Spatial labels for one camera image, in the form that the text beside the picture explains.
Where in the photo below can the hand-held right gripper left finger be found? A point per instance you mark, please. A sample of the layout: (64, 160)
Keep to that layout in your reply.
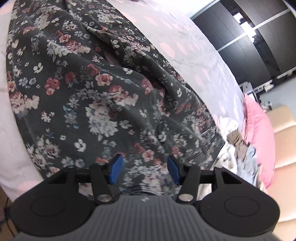
(115, 168)

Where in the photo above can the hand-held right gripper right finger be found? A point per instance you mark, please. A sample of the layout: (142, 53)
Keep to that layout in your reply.
(173, 169)

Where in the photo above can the dark floral garment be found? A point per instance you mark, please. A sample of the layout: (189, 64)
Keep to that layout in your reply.
(92, 92)

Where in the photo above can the brown striped garment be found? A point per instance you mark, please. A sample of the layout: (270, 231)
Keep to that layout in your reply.
(234, 138)

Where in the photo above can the white garment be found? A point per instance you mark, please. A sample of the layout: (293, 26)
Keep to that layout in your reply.
(227, 125)

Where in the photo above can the light blue garment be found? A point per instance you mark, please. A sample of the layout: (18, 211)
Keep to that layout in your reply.
(248, 162)

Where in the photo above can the pink pillow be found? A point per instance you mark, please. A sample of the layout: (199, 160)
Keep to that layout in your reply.
(261, 139)

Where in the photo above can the white nightstand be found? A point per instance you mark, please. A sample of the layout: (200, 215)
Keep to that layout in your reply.
(248, 89)

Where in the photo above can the cream padded headboard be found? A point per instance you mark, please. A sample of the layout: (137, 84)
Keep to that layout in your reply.
(286, 150)

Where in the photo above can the dark sliding door wardrobe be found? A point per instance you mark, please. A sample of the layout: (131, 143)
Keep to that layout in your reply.
(242, 46)

